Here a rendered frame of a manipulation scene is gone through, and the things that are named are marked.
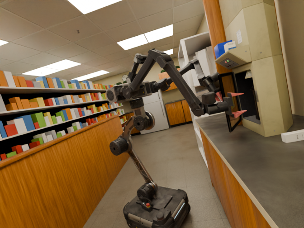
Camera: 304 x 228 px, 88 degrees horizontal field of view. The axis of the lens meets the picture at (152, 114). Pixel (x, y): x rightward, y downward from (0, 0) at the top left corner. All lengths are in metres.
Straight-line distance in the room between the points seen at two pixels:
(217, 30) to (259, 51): 0.48
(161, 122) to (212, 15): 4.90
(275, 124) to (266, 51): 0.43
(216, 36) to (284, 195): 1.17
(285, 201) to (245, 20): 0.91
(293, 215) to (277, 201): 0.06
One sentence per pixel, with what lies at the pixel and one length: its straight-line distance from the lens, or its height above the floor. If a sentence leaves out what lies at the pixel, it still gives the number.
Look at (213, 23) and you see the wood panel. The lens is 1.52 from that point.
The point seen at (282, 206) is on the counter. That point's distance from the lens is 0.67.
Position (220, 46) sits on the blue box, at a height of 1.58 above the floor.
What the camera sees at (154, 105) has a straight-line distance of 5.97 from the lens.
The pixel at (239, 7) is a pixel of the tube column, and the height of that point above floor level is 1.73.
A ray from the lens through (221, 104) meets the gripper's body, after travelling 0.95.
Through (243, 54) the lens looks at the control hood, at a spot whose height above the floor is 1.46.
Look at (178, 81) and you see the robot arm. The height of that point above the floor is 1.40.
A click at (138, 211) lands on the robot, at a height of 0.24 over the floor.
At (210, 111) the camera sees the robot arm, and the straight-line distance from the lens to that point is 0.94.
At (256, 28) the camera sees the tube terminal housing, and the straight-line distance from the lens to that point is 1.18.
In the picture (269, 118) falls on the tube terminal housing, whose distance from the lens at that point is 1.19.
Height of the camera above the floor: 1.35
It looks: 6 degrees down
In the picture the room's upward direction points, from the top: 14 degrees counter-clockwise
